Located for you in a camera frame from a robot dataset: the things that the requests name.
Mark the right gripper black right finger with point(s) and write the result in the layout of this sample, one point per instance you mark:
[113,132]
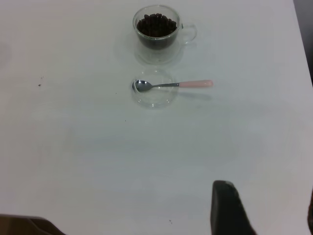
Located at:
[311,213]

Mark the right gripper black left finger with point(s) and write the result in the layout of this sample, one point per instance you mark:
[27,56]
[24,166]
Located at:
[227,210]

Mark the clear glass lid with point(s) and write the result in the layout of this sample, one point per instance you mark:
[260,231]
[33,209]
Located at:
[159,100]

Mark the double-walled glass cup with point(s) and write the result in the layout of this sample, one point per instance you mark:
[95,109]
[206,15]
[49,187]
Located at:
[185,31]

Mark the coffee beans pile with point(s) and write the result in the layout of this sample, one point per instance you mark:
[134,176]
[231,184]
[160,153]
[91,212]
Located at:
[156,27]

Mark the dark rounded base plate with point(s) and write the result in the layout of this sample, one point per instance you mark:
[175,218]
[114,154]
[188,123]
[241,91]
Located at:
[24,225]

